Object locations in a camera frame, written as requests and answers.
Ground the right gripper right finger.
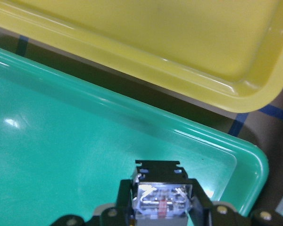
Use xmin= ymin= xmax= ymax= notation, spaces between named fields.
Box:
xmin=188 ymin=178 xmax=213 ymax=226

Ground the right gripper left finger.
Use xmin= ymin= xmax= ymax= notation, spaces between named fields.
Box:
xmin=115 ymin=179 xmax=135 ymax=226

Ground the green plastic tray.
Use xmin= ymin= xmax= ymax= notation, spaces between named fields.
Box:
xmin=0 ymin=49 xmax=269 ymax=226

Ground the yellow plastic tray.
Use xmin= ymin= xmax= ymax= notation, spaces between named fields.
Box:
xmin=0 ymin=0 xmax=283 ymax=113

